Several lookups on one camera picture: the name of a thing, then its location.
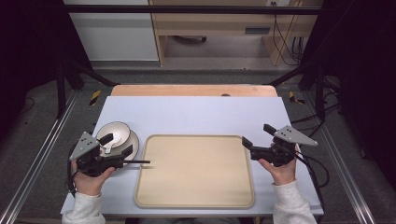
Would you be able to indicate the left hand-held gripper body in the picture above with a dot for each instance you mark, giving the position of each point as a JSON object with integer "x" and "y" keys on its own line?
{"x": 88, "y": 155}

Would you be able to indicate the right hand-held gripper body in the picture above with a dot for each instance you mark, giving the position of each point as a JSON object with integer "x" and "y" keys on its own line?
{"x": 280, "y": 154}

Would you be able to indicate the person's right hand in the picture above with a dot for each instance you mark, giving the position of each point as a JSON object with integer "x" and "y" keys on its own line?
{"x": 283, "y": 174}

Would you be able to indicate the person's left hand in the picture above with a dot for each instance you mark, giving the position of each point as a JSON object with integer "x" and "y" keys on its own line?
{"x": 88, "y": 185}

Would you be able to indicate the white plate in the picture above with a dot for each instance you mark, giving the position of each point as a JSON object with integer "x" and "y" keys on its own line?
{"x": 134, "y": 144}

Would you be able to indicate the white spoon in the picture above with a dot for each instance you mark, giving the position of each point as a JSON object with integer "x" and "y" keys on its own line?
{"x": 115, "y": 141}

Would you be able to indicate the white bowl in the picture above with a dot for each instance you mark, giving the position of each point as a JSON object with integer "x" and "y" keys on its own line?
{"x": 118, "y": 130}

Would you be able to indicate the yellow black tape strip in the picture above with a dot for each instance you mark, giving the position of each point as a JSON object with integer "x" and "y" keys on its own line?
{"x": 294, "y": 98}
{"x": 95, "y": 97}

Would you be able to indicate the beige tray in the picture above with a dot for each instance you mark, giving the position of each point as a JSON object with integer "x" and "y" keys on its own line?
{"x": 194, "y": 171}

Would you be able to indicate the black metal stand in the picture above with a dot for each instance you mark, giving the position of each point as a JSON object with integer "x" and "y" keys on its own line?
{"x": 61, "y": 90}
{"x": 319, "y": 90}

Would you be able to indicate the wooden table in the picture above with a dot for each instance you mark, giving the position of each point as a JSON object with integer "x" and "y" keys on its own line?
{"x": 186, "y": 90}

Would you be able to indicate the white cabinet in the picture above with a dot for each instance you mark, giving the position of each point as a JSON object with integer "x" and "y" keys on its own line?
{"x": 115, "y": 34}

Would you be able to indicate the wooden desk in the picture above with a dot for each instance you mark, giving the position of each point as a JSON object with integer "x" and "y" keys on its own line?
{"x": 214, "y": 23}

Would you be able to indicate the metal floor rail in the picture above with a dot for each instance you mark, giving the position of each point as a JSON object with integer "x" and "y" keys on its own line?
{"x": 37, "y": 155}
{"x": 339, "y": 161}

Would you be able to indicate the black frame bar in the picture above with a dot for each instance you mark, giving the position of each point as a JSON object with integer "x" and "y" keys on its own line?
{"x": 186, "y": 9}

